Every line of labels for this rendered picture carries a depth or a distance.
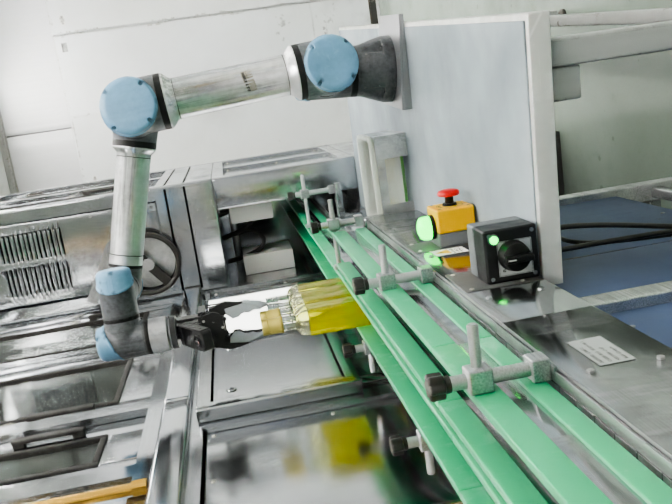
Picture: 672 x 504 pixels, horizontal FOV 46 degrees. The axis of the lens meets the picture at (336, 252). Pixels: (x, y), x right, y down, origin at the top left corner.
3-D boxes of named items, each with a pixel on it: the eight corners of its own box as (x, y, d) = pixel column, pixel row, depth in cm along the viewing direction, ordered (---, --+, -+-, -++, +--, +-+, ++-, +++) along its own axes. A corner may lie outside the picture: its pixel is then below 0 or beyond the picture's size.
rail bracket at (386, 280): (431, 277, 129) (352, 291, 128) (426, 234, 128) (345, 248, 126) (437, 283, 126) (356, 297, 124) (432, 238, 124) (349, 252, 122)
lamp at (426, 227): (431, 236, 146) (415, 239, 146) (428, 213, 145) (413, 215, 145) (438, 241, 142) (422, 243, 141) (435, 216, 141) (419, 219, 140)
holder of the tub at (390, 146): (403, 233, 208) (374, 238, 207) (390, 129, 203) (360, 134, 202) (419, 244, 192) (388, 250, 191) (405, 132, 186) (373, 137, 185)
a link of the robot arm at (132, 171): (115, 86, 179) (100, 298, 183) (108, 81, 168) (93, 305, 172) (166, 92, 181) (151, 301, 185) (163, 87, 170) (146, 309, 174)
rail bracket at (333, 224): (367, 262, 189) (316, 271, 188) (357, 193, 186) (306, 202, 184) (369, 264, 186) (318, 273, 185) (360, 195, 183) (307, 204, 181)
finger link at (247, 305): (261, 286, 173) (222, 303, 172) (262, 293, 167) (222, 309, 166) (266, 299, 173) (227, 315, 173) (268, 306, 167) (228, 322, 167)
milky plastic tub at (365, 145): (398, 214, 207) (366, 219, 206) (388, 129, 203) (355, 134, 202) (414, 224, 190) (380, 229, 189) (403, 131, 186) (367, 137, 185)
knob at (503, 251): (528, 267, 113) (538, 272, 110) (499, 272, 113) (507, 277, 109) (525, 236, 112) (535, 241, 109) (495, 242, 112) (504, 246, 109)
